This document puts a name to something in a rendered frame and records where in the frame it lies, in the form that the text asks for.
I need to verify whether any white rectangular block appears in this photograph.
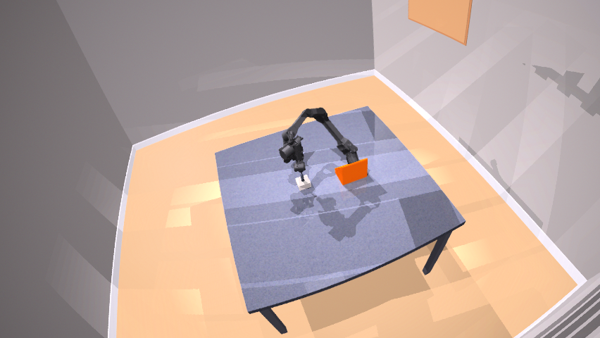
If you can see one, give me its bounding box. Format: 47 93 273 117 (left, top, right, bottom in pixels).
295 175 311 191

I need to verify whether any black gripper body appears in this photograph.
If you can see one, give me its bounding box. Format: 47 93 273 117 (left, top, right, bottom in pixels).
292 146 306 172

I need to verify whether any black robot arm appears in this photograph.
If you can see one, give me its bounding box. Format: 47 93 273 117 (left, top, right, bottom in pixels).
278 107 360 164

